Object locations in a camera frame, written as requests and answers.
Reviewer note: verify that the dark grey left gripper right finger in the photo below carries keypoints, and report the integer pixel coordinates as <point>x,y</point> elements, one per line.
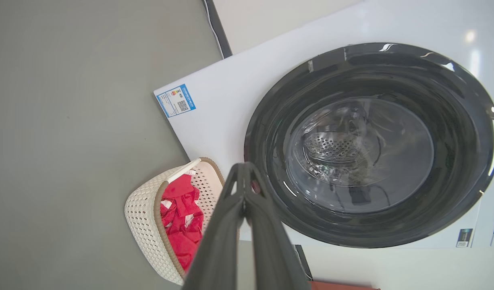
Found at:
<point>271,241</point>

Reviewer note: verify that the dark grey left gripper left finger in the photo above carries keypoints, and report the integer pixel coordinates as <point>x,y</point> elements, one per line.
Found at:
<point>218,237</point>

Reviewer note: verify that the white perforated laundry basket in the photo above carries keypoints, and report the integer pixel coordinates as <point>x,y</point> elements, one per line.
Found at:
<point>146,225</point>

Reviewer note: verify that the red and white garment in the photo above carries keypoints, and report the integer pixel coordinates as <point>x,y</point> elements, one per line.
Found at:
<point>182,221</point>

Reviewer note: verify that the red-brown object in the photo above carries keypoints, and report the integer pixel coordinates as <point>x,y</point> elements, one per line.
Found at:
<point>339,286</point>

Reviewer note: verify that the white washing machine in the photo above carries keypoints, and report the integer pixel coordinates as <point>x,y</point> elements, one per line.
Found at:
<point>239,100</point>

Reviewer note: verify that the black round washing machine door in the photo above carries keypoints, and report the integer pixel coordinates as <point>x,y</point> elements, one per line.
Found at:
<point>372,145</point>

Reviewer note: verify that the blue bordered energy label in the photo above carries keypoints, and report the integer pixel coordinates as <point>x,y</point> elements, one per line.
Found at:
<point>176,100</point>

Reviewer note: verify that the small dark sticker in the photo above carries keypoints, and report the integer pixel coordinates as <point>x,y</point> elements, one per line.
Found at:
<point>464,237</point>

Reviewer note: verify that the black baseboard strip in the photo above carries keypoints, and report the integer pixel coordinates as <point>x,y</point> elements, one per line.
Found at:
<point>218,28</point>

